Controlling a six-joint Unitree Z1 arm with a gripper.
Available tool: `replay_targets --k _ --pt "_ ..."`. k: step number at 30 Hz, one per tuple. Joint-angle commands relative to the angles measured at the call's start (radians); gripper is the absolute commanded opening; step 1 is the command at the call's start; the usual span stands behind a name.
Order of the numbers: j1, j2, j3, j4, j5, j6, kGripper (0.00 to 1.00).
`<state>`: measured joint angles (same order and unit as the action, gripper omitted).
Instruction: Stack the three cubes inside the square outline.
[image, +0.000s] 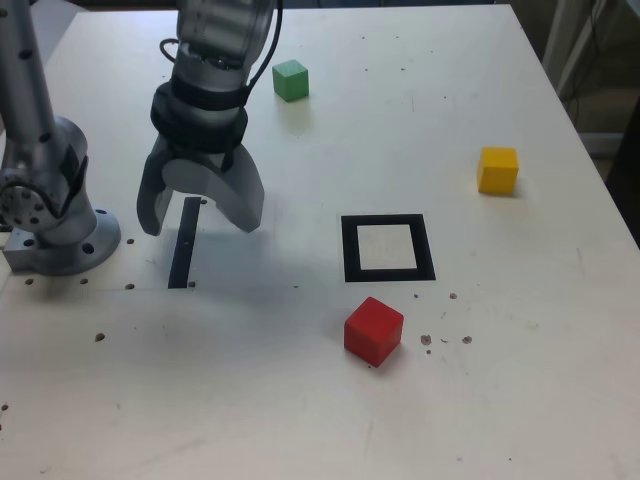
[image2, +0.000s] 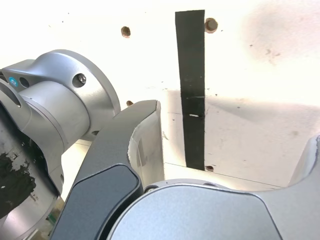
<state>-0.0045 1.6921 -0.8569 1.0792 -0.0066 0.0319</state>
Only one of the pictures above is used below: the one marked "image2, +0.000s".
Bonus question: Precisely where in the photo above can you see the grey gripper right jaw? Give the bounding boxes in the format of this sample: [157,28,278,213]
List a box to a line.
[107,134,320,240]

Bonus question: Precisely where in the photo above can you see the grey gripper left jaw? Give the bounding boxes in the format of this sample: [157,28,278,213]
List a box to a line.
[48,99,165,240]

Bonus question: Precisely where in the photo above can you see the black tape strip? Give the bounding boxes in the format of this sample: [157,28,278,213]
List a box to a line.
[174,9,206,172]

